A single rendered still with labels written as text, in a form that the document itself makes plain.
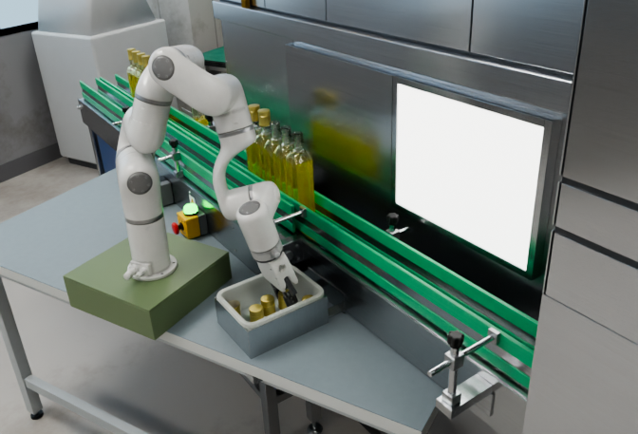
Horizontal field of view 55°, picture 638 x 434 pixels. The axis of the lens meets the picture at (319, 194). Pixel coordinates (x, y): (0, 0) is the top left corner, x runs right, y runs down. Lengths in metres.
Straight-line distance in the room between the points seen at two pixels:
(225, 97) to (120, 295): 0.57
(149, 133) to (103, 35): 2.83
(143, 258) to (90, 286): 0.15
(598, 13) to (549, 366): 0.44
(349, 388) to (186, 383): 1.29
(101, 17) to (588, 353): 3.85
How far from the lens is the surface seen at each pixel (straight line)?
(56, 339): 2.99
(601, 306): 0.78
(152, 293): 1.57
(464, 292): 1.33
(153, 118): 1.46
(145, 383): 2.62
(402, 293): 1.37
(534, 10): 1.20
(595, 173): 0.72
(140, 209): 1.54
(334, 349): 1.47
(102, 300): 1.64
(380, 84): 1.49
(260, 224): 1.36
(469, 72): 1.29
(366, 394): 1.36
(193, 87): 1.33
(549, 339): 0.85
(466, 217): 1.39
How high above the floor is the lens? 1.70
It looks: 26 degrees down
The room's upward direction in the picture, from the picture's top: 3 degrees counter-clockwise
